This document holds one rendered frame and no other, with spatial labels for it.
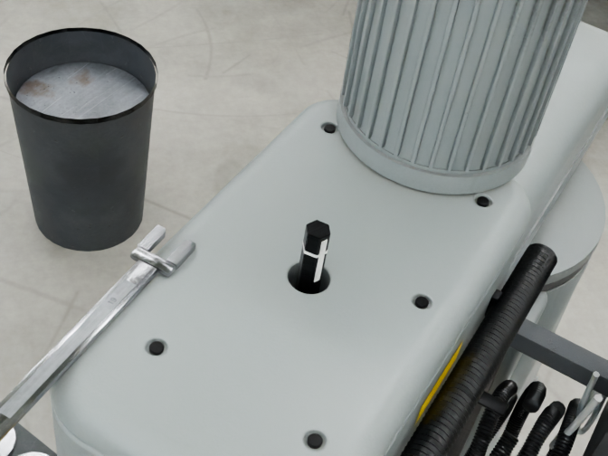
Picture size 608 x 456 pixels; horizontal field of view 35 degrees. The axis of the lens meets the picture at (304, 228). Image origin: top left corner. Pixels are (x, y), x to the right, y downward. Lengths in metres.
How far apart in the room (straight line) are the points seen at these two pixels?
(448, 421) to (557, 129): 0.53
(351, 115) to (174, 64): 3.30
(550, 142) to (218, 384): 0.65
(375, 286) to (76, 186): 2.39
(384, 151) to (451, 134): 0.07
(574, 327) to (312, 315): 2.73
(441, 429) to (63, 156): 2.34
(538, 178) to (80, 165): 2.08
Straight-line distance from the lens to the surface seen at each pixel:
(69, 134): 2.99
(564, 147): 1.27
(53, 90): 3.24
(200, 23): 4.47
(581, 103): 1.34
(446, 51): 0.82
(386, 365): 0.77
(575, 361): 1.17
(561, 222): 1.44
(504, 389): 1.25
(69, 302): 3.25
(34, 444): 1.59
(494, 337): 0.93
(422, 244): 0.87
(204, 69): 4.19
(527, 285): 0.99
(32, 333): 3.18
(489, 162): 0.91
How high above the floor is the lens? 2.50
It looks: 45 degrees down
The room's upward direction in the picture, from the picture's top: 10 degrees clockwise
